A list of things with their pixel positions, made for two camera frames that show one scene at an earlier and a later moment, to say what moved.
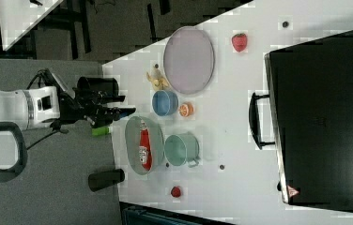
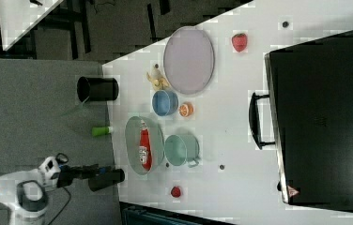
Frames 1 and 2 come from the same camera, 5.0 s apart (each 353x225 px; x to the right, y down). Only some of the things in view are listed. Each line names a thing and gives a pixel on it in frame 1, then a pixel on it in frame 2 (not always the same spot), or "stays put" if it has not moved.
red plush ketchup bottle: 145,146 stays put
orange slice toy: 186,110 stays put
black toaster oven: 320,115 stays put
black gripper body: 89,102 to 68,173
